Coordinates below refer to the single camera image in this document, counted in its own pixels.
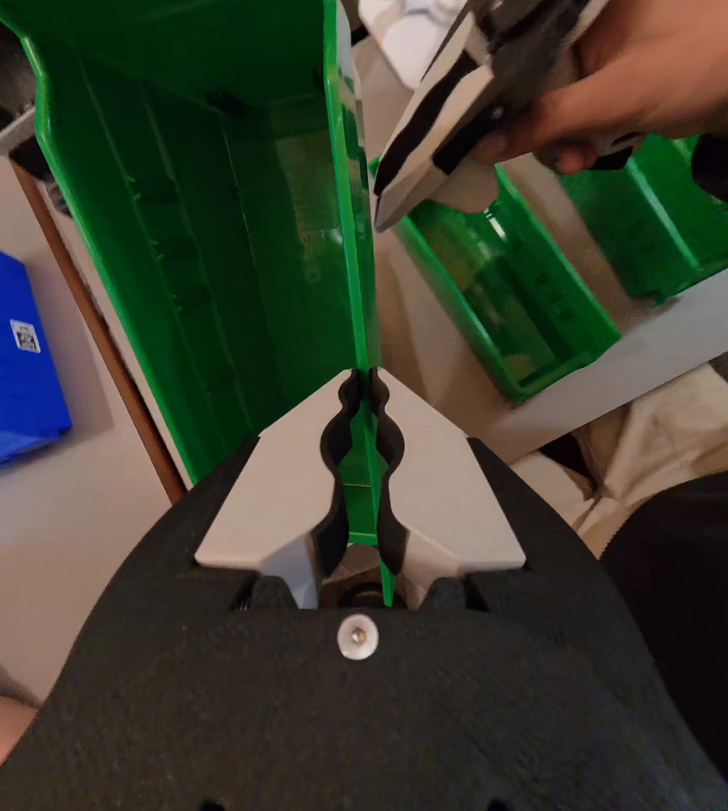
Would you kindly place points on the person's right hand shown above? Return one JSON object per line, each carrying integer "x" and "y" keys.
{"x": 642, "y": 76}

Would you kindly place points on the medium green plastic bin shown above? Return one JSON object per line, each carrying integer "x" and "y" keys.
{"x": 655, "y": 241}

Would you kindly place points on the white plastic part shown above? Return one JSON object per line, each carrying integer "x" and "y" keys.
{"x": 402, "y": 38}

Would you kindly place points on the person's black clothing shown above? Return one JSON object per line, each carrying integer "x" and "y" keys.
{"x": 706, "y": 633}

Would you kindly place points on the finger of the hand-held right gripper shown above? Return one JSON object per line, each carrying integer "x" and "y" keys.
{"x": 430, "y": 82}
{"x": 446, "y": 120}

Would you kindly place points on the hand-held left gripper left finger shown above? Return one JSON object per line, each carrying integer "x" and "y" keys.
{"x": 269, "y": 500}

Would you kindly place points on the blue plastic bin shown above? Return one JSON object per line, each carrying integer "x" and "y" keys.
{"x": 3, "y": 405}

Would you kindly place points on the person's beige trousers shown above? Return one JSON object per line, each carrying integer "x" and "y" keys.
{"x": 674, "y": 431}

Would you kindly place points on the narrow green plastic bin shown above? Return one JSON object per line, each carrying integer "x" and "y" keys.
{"x": 560, "y": 279}

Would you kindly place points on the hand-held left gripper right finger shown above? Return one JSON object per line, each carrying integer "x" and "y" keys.
{"x": 452, "y": 500}

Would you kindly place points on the large green plastic bin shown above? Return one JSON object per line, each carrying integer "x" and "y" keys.
{"x": 180, "y": 222}

